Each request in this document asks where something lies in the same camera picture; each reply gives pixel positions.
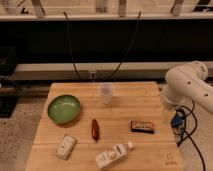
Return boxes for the dark rectangular eraser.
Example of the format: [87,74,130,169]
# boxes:
[131,121,155,134]

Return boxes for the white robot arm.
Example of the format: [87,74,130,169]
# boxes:
[160,61,213,115]

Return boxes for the white ceramic cup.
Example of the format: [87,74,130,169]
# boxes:
[99,83,114,104]

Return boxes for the red chili pepper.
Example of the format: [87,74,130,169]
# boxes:
[92,119,99,141]

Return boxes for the green bowl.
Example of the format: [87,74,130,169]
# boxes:
[47,95,81,124]

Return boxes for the white plastic bottle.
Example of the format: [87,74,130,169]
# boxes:
[95,142,134,169]

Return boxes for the blue connector box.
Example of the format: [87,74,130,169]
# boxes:
[170,111,185,127]

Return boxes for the black equipment on left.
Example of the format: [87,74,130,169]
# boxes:
[0,46,19,118]

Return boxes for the white wall outlet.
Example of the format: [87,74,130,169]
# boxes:
[89,70,97,82]

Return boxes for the left black hanging cable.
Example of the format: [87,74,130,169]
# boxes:
[62,11,82,81]

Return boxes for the black hanging cable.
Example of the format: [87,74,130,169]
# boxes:
[106,10,142,81]
[62,11,82,81]

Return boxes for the right black hanging cable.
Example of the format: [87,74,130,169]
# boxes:
[106,10,142,81]

